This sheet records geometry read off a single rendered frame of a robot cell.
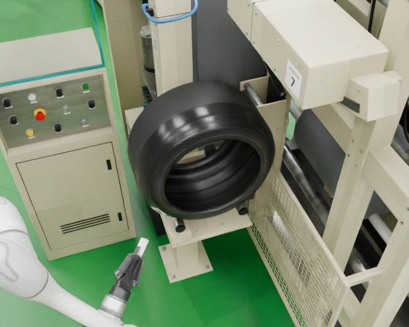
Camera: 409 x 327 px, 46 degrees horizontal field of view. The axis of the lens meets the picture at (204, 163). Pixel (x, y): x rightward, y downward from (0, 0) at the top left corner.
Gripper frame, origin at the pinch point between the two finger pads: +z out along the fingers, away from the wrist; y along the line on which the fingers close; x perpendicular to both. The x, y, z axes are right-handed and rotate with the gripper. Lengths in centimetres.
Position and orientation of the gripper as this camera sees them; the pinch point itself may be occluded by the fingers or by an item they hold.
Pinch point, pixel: (141, 247)
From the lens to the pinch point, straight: 187.6
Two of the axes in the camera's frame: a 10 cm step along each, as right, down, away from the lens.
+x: 7.9, 1.2, -6.0
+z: 3.9, -8.6, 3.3
